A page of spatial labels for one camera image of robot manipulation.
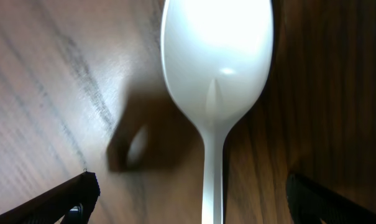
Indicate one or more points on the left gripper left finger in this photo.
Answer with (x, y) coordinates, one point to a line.
(70, 202)

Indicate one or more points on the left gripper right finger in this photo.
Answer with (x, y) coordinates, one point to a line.
(309, 202)

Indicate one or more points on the white plastic spoon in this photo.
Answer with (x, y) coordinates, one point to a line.
(216, 57)

